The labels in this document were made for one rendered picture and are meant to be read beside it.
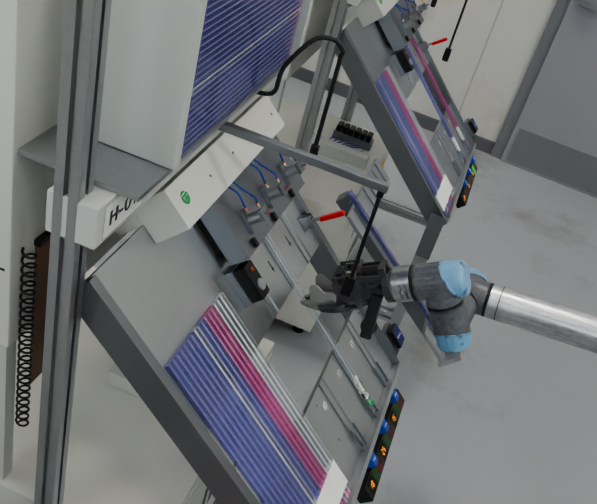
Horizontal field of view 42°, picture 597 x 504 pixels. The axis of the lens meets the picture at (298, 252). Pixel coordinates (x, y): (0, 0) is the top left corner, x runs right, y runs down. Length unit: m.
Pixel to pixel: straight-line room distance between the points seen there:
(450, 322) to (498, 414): 1.56
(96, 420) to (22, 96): 0.88
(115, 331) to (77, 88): 0.41
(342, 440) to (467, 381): 1.54
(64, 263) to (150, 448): 0.71
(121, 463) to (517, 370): 2.01
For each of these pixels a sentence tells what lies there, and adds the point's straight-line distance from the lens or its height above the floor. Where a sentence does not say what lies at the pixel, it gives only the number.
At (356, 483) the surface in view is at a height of 0.73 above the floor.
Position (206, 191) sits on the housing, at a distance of 1.40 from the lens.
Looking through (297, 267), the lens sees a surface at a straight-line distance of 1.72.
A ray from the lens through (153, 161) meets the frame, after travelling 1.19.
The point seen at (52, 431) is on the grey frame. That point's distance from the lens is 1.43.
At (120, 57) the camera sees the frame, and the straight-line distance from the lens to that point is 1.15.
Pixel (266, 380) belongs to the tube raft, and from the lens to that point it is 1.49.
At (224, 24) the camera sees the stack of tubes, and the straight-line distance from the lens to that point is 1.21.
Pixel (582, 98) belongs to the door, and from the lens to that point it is 4.81.
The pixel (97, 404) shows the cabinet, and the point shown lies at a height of 0.62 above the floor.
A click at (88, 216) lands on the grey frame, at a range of 1.10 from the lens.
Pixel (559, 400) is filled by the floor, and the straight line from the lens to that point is 3.33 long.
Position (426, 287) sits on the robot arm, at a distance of 1.56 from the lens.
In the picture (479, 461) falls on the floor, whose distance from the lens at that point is 2.91.
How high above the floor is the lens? 2.00
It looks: 35 degrees down
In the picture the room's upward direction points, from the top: 16 degrees clockwise
